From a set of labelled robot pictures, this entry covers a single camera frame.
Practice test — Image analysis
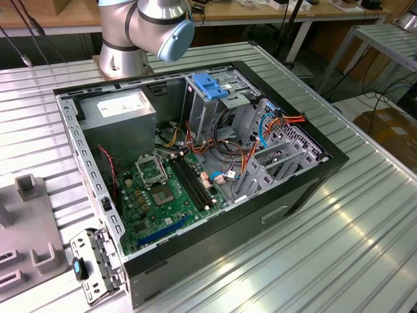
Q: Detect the orange red power wire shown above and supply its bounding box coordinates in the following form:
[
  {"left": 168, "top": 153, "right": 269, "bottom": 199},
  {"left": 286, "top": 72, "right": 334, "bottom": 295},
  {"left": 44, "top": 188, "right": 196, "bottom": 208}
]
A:
[{"left": 264, "top": 112, "right": 309, "bottom": 136}]

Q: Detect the metal disk bay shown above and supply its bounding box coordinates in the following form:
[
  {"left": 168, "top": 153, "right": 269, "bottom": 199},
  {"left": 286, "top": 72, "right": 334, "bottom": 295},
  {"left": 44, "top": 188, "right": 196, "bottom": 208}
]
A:
[{"left": 233, "top": 97, "right": 330, "bottom": 203}]

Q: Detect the black RAM slot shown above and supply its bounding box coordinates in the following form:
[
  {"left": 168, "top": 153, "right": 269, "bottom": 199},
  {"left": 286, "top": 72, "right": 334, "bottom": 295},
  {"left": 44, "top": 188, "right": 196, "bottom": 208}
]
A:
[
  {"left": 177, "top": 155, "right": 216, "bottom": 207},
  {"left": 169, "top": 157, "right": 207, "bottom": 212}
]

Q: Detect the metal optical drive cage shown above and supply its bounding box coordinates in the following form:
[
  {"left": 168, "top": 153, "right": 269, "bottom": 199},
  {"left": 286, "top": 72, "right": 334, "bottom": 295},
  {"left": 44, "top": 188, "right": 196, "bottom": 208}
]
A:
[{"left": 180, "top": 69, "right": 262, "bottom": 145}]

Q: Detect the metal socket cover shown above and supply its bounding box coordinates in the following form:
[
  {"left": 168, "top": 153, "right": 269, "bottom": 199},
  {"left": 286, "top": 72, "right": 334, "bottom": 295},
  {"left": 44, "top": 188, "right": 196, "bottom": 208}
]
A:
[{"left": 134, "top": 154, "right": 169, "bottom": 189}]

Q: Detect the CPU socket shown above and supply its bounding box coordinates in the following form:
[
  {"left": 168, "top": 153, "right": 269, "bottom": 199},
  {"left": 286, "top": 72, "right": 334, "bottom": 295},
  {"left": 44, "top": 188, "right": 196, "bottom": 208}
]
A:
[{"left": 149, "top": 184, "right": 179, "bottom": 208}]

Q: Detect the blue drive cage latch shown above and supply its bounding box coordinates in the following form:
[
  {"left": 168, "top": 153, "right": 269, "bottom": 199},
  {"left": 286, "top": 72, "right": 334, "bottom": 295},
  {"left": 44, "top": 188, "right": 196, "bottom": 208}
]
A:
[{"left": 192, "top": 73, "right": 231, "bottom": 101}]

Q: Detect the green motherboard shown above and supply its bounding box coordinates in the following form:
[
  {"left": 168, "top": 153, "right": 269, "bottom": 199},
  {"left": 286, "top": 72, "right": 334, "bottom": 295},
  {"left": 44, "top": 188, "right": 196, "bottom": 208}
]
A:
[{"left": 115, "top": 151, "right": 229, "bottom": 257}]

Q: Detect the black open PC case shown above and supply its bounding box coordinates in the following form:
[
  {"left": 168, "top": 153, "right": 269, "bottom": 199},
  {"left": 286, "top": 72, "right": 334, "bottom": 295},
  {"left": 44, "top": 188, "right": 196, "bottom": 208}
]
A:
[{"left": 51, "top": 60, "right": 351, "bottom": 310}]

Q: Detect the blue expansion slot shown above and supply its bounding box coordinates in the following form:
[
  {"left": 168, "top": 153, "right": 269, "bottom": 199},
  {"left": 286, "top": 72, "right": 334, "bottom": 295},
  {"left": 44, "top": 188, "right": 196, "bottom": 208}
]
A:
[{"left": 136, "top": 215, "right": 192, "bottom": 248}]

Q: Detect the grey power supply unit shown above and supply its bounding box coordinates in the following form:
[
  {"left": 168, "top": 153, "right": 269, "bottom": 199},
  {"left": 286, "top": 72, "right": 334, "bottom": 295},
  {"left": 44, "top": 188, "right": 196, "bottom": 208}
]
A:
[{"left": 78, "top": 87, "right": 158, "bottom": 171}]

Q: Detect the black case fan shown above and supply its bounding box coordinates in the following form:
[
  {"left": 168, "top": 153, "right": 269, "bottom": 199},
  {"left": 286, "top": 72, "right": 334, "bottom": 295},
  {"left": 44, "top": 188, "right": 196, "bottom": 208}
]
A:
[{"left": 96, "top": 148, "right": 124, "bottom": 218}]

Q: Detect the black stand pole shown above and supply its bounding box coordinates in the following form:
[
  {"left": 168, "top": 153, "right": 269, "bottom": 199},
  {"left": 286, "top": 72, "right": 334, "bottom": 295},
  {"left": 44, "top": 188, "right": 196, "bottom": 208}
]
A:
[{"left": 273, "top": 0, "right": 304, "bottom": 65}]

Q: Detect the long wooden desk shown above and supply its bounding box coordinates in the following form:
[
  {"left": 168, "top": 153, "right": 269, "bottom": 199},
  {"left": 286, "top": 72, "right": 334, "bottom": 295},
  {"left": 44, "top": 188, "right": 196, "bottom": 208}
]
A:
[{"left": 0, "top": 0, "right": 394, "bottom": 38}]

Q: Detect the brown cardboard box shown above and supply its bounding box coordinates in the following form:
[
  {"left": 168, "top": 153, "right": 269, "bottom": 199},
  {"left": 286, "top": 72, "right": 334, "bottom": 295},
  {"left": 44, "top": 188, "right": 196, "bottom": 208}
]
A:
[{"left": 353, "top": 109, "right": 417, "bottom": 164}]

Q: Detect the grey parts rack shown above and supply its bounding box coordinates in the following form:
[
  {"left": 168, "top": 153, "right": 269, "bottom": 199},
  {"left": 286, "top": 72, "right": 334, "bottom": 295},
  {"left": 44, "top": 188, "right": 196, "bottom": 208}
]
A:
[{"left": 0, "top": 175, "right": 69, "bottom": 301}]

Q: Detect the small cardboard box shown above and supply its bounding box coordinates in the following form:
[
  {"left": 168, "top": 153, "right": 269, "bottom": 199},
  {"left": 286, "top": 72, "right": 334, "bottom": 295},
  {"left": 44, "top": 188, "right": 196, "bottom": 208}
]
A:
[{"left": 32, "top": 0, "right": 72, "bottom": 16}]

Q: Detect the orange red wire bundle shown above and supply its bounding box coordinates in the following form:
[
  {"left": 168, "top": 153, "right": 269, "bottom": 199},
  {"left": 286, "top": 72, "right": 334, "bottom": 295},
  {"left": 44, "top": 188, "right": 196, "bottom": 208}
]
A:
[{"left": 184, "top": 121, "right": 261, "bottom": 164}]

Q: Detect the blue wire white plug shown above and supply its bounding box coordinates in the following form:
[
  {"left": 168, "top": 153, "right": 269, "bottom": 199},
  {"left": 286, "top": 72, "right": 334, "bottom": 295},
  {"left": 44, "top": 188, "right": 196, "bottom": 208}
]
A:
[{"left": 210, "top": 169, "right": 242, "bottom": 186}]

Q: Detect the black cable bundle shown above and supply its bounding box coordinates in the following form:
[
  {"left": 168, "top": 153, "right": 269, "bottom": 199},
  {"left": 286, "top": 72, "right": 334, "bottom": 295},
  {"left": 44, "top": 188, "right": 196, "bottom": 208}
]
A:
[{"left": 212, "top": 109, "right": 246, "bottom": 158}]

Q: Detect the yellow black wire bundle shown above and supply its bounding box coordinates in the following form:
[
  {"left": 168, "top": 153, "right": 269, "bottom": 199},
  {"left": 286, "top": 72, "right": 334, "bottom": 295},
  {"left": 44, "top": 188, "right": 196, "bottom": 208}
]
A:
[{"left": 155, "top": 125, "right": 184, "bottom": 149}]

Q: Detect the blue data wire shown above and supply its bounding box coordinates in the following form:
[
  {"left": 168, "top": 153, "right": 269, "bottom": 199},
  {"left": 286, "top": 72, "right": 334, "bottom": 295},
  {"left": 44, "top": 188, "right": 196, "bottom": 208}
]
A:
[{"left": 258, "top": 112, "right": 278, "bottom": 150}]

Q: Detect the red black fan wire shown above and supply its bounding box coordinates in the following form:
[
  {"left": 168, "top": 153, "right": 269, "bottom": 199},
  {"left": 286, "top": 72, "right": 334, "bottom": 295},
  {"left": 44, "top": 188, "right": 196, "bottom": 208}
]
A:
[{"left": 97, "top": 145, "right": 118, "bottom": 200}]

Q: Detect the metal expansion card bracket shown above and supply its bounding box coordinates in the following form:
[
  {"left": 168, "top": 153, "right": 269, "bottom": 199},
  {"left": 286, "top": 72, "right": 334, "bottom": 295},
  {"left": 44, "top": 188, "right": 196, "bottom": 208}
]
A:
[{"left": 69, "top": 228, "right": 128, "bottom": 307}]

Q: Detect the black blue bracket tab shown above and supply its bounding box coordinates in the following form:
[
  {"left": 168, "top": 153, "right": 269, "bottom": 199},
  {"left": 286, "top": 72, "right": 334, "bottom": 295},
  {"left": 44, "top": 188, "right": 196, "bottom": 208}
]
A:
[{"left": 71, "top": 256, "right": 91, "bottom": 281}]

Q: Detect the arm cable with connector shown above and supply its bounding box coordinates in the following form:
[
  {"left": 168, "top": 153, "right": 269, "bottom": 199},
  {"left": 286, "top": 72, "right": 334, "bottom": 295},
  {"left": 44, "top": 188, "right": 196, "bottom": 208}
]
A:
[{"left": 0, "top": 0, "right": 68, "bottom": 68}]

